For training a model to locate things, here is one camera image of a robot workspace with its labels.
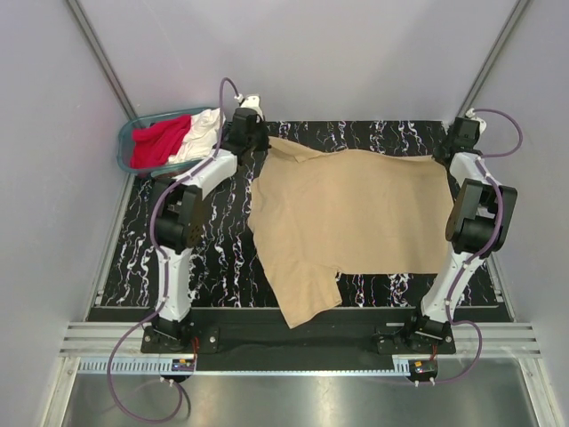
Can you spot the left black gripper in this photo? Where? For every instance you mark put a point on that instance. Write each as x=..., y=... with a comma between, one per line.
x=263, y=145

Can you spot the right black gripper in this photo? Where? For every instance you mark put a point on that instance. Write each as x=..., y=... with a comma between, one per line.
x=436, y=154

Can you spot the tan polo shirt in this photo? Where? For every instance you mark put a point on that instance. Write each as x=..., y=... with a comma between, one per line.
x=316, y=215

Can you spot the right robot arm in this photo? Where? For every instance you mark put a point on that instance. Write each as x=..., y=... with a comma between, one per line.
x=477, y=227

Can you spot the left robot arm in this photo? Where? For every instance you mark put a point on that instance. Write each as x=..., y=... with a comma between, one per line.
x=176, y=226

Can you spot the white shirt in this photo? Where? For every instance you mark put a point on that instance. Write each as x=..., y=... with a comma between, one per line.
x=201, y=137

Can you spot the red shirt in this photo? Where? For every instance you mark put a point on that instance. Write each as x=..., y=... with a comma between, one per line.
x=153, y=145

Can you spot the teal laundry basket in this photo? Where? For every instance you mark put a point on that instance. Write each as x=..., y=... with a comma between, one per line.
x=126, y=144

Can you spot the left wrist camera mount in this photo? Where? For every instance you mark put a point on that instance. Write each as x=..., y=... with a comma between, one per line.
x=250, y=101

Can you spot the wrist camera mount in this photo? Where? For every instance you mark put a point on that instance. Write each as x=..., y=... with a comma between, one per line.
x=250, y=101
x=471, y=114

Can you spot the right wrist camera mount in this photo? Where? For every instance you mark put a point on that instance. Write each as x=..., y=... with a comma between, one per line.
x=471, y=114

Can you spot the right aluminium frame post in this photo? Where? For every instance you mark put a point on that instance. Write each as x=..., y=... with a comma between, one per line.
x=487, y=33

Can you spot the aluminium frame post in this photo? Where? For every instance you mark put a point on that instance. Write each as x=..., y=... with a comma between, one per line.
x=487, y=33
x=86, y=28

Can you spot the left aluminium frame post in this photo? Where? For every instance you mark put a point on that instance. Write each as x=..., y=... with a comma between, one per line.
x=86, y=28

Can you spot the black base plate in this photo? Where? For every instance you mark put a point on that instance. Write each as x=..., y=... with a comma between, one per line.
x=299, y=358

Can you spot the aluminium rail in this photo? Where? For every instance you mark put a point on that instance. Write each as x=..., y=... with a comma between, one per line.
x=489, y=340

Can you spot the white slotted cable duct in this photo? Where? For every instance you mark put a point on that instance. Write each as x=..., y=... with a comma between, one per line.
x=186, y=367

